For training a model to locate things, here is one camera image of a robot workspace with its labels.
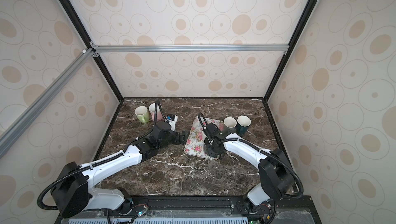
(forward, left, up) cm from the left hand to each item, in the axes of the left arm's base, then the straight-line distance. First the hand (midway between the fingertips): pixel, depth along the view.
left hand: (187, 130), depth 80 cm
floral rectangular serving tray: (0, -3, -18) cm, 19 cm away
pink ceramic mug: (+18, +20, -13) cm, 30 cm away
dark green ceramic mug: (+13, -34, -12) cm, 38 cm away
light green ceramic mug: (+18, +31, -10) cm, 37 cm away
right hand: (-5, -15, -13) cm, 20 cm away
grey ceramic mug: (+13, -26, -12) cm, 31 cm away
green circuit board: (-34, +20, -16) cm, 43 cm away
